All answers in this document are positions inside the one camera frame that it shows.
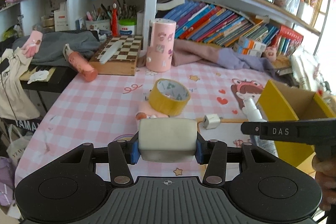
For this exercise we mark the lower orange white box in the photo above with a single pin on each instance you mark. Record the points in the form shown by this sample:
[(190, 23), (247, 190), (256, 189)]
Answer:
[(245, 51)]

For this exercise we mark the person right hand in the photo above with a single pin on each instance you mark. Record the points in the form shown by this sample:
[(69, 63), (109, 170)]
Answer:
[(325, 174)]

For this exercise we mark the grey garment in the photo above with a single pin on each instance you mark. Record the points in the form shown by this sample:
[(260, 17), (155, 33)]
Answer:
[(50, 52)]

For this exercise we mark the small white charger plug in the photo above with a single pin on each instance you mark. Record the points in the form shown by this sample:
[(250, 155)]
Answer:
[(211, 121)]

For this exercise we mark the beige tote bag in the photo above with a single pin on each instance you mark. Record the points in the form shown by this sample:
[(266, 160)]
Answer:
[(15, 104)]

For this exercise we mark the white spray bottle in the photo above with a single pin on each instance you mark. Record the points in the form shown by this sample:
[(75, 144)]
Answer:
[(252, 127)]

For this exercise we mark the white comb case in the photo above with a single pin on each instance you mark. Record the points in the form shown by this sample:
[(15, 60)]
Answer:
[(114, 46)]

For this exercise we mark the green lid white jar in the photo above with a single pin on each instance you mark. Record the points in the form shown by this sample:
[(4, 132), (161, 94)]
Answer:
[(127, 26)]

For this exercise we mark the pink plush toy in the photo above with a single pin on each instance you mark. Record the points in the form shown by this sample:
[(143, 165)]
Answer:
[(146, 111)]

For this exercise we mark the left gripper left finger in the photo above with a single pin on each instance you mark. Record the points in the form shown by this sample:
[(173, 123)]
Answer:
[(121, 154)]

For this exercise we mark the pen holder cup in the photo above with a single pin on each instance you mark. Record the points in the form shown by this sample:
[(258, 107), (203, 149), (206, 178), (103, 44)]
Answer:
[(98, 25)]

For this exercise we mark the upper orange white box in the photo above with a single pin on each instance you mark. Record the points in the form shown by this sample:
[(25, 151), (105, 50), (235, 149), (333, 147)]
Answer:
[(251, 44)]

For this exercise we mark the red tassel ornament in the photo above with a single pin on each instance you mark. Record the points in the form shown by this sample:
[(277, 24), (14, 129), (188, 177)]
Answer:
[(114, 24)]

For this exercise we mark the pink pig plush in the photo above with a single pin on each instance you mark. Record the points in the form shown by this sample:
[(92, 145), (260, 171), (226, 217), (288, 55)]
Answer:
[(270, 53)]

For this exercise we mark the yellow tape roll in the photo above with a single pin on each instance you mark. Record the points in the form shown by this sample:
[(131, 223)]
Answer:
[(169, 97)]

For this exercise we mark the white sponge block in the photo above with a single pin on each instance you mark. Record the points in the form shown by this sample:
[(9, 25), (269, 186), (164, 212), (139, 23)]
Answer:
[(167, 140)]

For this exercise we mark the pink pump bottle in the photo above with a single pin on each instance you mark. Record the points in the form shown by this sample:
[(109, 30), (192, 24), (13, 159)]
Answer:
[(80, 64)]

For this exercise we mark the pink glove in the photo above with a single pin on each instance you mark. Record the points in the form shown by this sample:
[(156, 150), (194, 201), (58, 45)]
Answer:
[(32, 45)]

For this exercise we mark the wooden chess board box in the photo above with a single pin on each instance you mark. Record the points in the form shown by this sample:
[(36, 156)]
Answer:
[(124, 61)]

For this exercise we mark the pink checkered tablecloth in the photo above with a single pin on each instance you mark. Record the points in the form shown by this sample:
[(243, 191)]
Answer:
[(104, 110)]

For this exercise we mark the yellow cardboard box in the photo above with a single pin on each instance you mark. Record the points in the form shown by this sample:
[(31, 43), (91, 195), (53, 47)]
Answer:
[(279, 102)]

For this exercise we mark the pink cylindrical container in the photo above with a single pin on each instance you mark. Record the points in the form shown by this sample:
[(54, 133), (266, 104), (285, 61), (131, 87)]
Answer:
[(160, 50)]

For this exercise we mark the red dictionary book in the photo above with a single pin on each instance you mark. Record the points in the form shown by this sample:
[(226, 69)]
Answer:
[(289, 33)]

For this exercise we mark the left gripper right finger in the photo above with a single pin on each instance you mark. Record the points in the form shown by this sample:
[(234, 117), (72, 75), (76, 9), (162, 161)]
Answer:
[(213, 154)]

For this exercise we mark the pink purple cloth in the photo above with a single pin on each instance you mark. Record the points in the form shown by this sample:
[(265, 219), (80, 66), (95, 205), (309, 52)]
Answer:
[(186, 52)]

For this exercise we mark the orange white box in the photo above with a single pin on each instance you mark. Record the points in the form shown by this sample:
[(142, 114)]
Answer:
[(251, 44), (245, 51)]

